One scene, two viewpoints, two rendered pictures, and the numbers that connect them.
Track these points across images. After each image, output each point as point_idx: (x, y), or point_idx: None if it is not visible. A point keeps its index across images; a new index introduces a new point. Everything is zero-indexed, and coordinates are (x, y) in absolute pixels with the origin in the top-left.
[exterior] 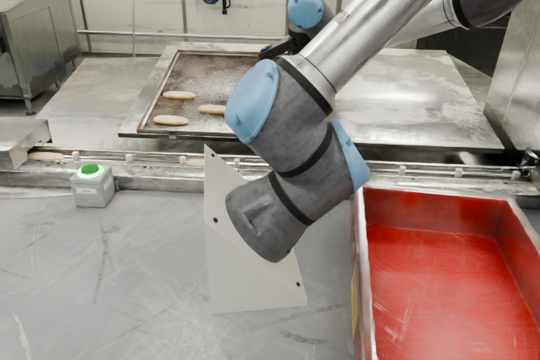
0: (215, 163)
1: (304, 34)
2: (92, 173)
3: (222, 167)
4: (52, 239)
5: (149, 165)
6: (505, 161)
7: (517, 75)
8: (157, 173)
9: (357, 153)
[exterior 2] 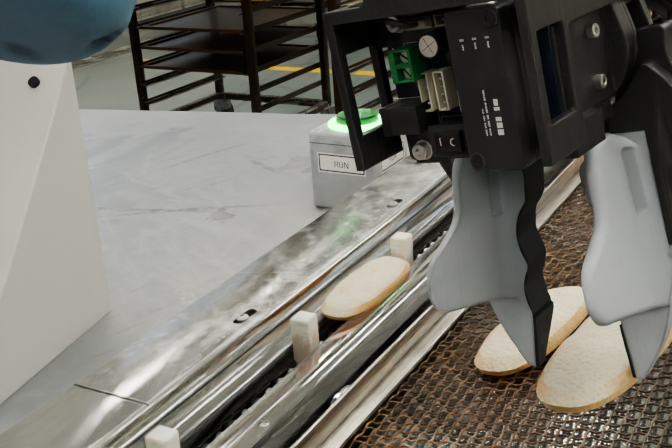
0: (7, 93)
1: None
2: (336, 122)
3: (7, 116)
4: (254, 174)
5: (399, 205)
6: None
7: None
8: (349, 212)
9: None
